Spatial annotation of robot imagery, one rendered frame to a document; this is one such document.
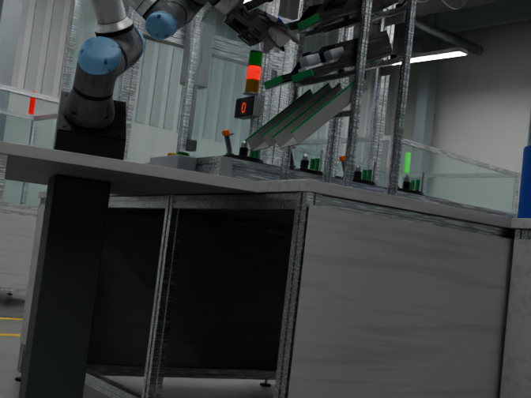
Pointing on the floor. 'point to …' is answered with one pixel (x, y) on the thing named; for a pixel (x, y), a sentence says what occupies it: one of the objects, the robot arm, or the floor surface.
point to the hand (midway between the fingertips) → (290, 43)
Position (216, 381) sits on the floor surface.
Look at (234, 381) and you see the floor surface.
